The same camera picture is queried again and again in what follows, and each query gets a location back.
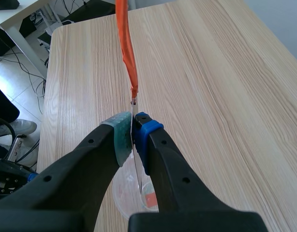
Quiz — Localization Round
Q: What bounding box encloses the grey metal plate orange strip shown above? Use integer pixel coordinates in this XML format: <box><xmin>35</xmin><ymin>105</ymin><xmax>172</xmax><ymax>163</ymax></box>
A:
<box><xmin>115</xmin><ymin>0</ymin><xmax>149</xmax><ymax>195</ymax></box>

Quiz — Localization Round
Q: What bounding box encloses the dark chair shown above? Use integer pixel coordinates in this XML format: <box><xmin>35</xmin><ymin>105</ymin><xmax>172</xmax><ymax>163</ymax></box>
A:
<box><xmin>0</xmin><ymin>83</ymin><xmax>20</xmax><ymax>124</ymax></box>

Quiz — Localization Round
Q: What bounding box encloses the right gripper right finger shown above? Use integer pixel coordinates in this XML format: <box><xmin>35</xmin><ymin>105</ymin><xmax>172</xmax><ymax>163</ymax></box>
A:
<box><xmin>128</xmin><ymin>112</ymin><xmax>268</xmax><ymax>232</ymax></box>

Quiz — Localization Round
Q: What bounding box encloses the black floor cable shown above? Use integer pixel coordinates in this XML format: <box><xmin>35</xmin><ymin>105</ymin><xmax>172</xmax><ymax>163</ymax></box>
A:
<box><xmin>0</xmin><ymin>52</ymin><xmax>46</xmax><ymax>115</ymax></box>

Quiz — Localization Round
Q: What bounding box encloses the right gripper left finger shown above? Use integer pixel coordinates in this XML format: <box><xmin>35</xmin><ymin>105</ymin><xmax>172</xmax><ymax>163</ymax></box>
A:
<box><xmin>0</xmin><ymin>111</ymin><xmax>133</xmax><ymax>232</ymax></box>

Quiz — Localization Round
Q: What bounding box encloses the clear plastic beaker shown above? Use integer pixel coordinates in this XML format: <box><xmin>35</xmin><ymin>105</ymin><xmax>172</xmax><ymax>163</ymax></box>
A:
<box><xmin>112</xmin><ymin>154</ymin><xmax>161</xmax><ymax>220</ymax></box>

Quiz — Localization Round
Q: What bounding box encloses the white desk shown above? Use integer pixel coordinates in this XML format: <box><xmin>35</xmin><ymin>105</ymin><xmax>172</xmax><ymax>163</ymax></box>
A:
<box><xmin>0</xmin><ymin>0</ymin><xmax>50</xmax><ymax>79</ymax></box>

